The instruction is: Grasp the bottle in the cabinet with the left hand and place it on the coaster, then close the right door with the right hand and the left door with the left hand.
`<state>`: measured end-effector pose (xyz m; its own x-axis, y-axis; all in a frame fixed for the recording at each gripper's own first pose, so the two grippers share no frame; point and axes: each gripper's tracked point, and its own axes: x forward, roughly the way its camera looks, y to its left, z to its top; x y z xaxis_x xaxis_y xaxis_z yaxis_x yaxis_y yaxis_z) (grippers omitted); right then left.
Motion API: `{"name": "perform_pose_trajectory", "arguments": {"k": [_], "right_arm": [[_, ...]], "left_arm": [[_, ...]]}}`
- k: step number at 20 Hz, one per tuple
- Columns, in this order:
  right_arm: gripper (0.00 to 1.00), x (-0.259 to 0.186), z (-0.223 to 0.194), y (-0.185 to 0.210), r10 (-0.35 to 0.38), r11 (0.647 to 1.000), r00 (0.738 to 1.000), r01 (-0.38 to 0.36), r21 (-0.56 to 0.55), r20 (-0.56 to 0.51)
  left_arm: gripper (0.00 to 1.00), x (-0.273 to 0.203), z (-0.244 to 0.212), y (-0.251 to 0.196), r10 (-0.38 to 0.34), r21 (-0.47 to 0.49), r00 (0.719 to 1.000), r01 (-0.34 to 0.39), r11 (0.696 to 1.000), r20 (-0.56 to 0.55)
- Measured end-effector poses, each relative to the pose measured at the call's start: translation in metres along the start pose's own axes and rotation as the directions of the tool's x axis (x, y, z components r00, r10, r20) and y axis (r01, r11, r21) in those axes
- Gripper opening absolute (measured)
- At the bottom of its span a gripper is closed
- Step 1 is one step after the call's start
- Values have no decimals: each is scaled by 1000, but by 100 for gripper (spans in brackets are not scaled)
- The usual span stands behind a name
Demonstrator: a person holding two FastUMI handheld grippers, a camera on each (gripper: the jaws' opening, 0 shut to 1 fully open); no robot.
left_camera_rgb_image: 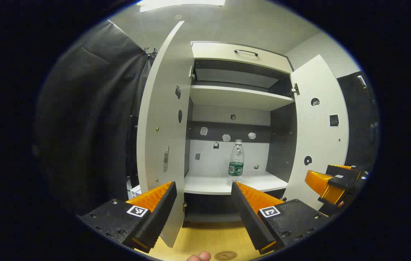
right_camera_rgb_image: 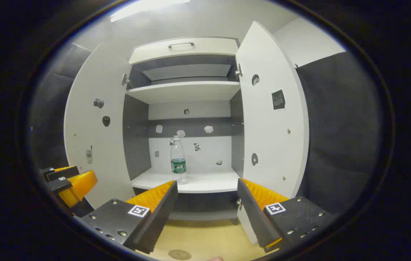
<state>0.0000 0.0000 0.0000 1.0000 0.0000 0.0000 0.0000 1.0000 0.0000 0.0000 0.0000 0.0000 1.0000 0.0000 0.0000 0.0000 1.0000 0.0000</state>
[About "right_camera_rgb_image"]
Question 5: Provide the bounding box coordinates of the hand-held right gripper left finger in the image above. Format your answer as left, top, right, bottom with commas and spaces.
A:
73, 180, 179, 254

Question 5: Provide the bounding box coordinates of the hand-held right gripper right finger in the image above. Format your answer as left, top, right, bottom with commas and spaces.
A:
237, 178, 336, 253

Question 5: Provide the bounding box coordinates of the clear plastic bottle green label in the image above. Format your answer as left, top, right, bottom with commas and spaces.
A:
170, 136, 187, 185

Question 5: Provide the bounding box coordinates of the white and grey cabinet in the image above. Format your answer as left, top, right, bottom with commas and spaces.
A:
123, 36, 244, 225

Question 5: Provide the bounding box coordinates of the white cabinet shelf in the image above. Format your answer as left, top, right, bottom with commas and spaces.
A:
126, 80, 241, 105

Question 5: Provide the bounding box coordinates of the white cabinet drawer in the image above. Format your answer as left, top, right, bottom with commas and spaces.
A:
129, 37, 240, 65

